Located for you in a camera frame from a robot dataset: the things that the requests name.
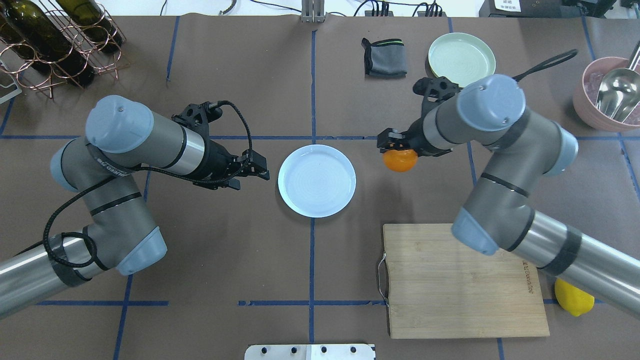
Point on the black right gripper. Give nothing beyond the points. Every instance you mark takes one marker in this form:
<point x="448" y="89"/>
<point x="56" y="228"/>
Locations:
<point x="416" y="141"/>

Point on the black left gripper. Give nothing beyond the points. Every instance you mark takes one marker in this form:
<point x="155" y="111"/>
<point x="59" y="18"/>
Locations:
<point x="215" y="161"/>

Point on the orange fruit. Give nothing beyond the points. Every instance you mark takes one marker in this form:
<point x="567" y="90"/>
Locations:
<point x="400" y="161"/>

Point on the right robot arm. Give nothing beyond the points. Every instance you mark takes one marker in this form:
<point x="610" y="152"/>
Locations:
<point x="525" y="146"/>

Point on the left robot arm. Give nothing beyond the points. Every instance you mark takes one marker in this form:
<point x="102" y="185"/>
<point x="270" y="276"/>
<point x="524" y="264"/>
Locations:
<point x="107" y="224"/>

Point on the light blue plate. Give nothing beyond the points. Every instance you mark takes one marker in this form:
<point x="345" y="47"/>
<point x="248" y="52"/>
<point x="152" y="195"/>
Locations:
<point x="317" y="181"/>

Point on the green plate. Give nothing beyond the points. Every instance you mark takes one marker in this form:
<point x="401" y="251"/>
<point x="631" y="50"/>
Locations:
<point x="461" y="57"/>

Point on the dark grey folded cloth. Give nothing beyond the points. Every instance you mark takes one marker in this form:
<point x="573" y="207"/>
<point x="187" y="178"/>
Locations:
<point x="385" y="58"/>

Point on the wooden cutting board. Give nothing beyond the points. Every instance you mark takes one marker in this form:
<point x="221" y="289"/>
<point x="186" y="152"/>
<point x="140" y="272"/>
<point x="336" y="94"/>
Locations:
<point x="439" y="288"/>

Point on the pink bowl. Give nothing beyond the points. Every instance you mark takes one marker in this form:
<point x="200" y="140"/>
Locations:
<point x="585" y="95"/>

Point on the metal ice scoop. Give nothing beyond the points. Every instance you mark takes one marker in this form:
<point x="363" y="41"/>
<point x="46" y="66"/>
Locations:
<point x="618" y="92"/>

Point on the dark green glass bottle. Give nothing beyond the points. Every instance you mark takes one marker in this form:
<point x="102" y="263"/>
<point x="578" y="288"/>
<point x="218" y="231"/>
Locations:
<point x="18" y="45"/>
<point x="53" y="47"/>
<point x="94" y="23"/>

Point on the yellow lemon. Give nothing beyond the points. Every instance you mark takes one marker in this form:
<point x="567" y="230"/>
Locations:
<point x="573" y="300"/>

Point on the white metal base plate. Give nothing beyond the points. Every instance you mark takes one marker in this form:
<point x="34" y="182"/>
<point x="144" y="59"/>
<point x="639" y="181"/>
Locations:
<point x="336" y="351"/>

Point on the copper wire bottle rack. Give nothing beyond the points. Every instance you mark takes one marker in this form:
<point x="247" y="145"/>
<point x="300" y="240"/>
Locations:
<point x="26" y="77"/>

